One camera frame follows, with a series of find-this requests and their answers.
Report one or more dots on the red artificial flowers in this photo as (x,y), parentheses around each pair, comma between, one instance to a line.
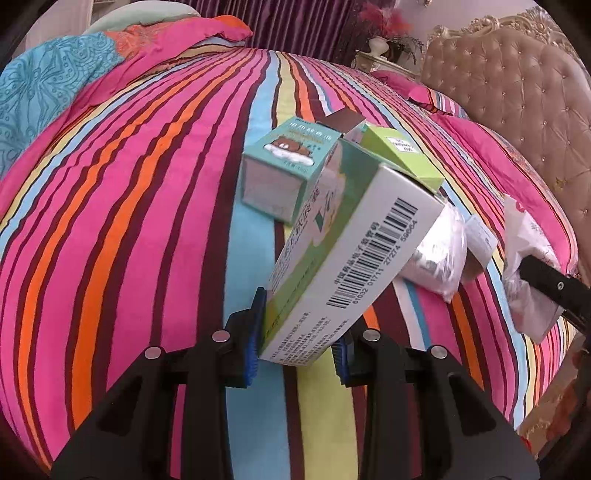
(388,18)

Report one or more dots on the purple curtain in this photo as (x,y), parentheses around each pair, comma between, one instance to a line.
(300,23)

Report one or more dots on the teal bear print box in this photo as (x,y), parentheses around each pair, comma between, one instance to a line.
(277,170)

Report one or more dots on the striped bedsheet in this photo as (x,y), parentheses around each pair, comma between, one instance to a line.
(138,207)

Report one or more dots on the white ornate nightstand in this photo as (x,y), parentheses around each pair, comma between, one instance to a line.
(392,64)

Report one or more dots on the pink orange duvet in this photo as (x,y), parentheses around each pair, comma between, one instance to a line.
(184,41)

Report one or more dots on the white green medicine box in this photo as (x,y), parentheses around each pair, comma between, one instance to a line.
(351,258)

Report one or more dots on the pink striped-edge pillow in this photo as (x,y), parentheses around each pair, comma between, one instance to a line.
(508,166)
(397,85)

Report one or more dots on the lime green box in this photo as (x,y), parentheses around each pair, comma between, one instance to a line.
(397,157)

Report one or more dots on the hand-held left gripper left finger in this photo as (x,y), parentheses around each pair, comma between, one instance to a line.
(255,341)

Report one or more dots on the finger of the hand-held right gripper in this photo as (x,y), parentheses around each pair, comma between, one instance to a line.
(554,286)

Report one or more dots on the beige tufted headboard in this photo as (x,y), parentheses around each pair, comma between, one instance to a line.
(508,83)

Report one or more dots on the clear plastic wrapper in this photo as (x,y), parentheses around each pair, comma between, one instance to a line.
(438,249)

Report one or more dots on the white vase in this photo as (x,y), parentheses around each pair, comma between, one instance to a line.
(379,46)

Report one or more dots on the small white cardboard box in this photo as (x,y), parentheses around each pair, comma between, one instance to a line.
(478,240)

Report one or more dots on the blue patterned blanket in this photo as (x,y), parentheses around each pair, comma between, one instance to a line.
(41,92)

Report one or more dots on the pale green pillow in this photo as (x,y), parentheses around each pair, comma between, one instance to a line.
(138,18)

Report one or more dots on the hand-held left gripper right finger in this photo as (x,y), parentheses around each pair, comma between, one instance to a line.
(341,360)

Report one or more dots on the white plastic bag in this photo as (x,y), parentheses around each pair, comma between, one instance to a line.
(521,230)

